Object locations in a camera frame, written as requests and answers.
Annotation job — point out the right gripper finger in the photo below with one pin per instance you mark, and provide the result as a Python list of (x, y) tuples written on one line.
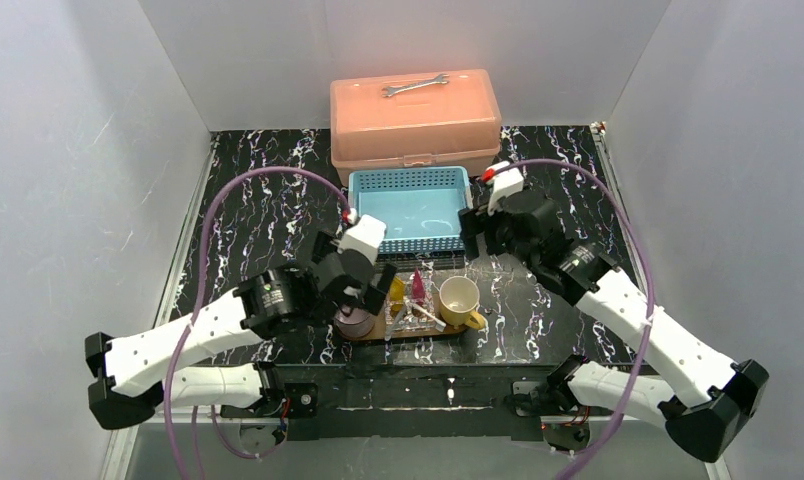
[(471, 227), (490, 229)]

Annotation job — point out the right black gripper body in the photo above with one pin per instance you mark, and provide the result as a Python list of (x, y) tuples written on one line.
[(471, 226)]

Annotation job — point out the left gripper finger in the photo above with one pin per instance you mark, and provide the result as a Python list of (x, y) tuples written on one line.
[(377, 293), (325, 244)]

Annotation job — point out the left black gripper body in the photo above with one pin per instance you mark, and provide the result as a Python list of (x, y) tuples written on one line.
[(378, 293)]

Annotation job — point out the yellow toothpaste tube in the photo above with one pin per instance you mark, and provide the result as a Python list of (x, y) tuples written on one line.
[(396, 297)]

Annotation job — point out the purple ceramic mug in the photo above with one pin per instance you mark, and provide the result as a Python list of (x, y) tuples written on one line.
[(354, 322)]

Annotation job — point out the grey toothbrush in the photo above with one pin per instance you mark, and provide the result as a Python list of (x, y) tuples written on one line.
[(392, 326)]

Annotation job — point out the pink toothpaste tube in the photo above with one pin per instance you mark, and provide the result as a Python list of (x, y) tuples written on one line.
[(419, 295)]

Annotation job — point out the clear textured glass cup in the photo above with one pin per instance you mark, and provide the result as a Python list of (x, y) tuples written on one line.
[(412, 323)]

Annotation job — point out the yellow ceramic mug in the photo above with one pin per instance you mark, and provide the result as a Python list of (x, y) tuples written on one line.
[(459, 302)]

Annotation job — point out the white toothbrush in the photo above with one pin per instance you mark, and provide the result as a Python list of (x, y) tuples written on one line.
[(417, 309)]

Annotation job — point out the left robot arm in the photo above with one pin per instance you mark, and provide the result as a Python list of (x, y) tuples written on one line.
[(134, 376)]

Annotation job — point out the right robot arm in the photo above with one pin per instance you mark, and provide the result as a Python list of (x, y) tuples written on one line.
[(699, 396)]

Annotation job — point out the brown wooden oval tray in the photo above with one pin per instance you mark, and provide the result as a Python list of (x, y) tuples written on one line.
[(377, 333)]

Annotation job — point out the light blue plastic basket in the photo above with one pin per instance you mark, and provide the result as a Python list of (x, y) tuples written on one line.
[(419, 206)]

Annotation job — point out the salmon plastic toolbox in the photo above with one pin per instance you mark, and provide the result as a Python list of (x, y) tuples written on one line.
[(457, 124)]

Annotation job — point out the silver open-end wrench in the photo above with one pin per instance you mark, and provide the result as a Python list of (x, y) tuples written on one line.
[(439, 79)]

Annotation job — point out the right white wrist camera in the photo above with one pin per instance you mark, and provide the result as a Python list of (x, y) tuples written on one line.
[(503, 182)]

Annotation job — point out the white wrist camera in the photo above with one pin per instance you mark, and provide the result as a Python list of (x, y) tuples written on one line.
[(503, 182), (364, 237)]

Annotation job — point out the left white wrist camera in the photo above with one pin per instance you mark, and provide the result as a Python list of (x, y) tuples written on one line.
[(364, 237)]

